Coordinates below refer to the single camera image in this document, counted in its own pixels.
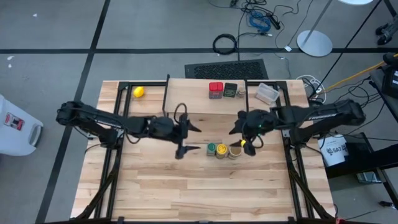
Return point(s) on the clear plastic container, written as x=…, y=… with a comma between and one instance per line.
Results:
x=266, y=92

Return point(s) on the red lid spice tin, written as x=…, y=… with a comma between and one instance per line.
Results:
x=216, y=88

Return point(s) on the black floor grate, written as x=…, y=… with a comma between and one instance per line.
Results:
x=227, y=70

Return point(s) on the black wheeled base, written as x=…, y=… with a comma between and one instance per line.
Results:
x=385, y=31

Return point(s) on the black metal table frame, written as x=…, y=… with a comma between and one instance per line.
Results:
x=122, y=85

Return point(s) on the black electronic device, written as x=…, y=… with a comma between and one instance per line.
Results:
x=391, y=79

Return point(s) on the black power strip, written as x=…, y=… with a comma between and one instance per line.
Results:
x=274, y=22

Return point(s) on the wooden shelf black metal legs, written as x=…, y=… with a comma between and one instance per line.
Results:
x=192, y=93

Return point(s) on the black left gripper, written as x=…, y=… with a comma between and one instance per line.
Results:
x=164, y=127

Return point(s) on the white plastic bin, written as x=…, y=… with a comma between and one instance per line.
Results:
x=15, y=124

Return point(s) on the grey round base lamp stand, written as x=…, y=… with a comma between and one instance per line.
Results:
x=314, y=43

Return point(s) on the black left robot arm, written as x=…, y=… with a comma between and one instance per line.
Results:
x=102, y=119

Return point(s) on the yellow lemon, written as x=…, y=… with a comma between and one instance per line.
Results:
x=139, y=92

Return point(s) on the white printed bucket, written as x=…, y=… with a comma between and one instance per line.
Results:
x=334, y=151

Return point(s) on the black side cart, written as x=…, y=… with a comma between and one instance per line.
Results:
x=373, y=155

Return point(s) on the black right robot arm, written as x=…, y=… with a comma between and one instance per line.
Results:
x=326, y=116

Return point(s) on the yellow lid seasoning jar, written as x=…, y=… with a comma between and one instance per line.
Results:
x=221, y=150

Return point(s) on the green lid spice jar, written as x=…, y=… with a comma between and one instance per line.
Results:
x=211, y=148

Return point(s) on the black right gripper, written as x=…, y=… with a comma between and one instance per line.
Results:
x=259, y=123

